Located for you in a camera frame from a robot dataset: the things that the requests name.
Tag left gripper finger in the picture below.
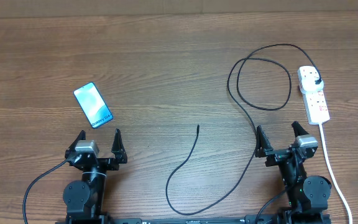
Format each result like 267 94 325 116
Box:
68 130 86 151
111 129 127 164

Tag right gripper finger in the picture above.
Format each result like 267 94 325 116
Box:
255 125 273 157
291 121 308 138

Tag Samsung Galaxy smartphone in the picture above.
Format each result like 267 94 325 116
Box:
73 82 114 129

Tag black charging cable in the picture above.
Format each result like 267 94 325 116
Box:
165 43 324 217

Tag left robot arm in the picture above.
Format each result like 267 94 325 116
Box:
63 129 127 223

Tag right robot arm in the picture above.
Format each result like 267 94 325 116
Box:
254 121 332 224

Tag white charger plug adapter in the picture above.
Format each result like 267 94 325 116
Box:
300 78 324 94

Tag white power strip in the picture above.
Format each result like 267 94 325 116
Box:
297 66 330 125

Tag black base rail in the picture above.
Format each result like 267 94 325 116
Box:
55 215 331 224

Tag white power strip cord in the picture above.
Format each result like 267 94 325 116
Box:
318 123 354 224

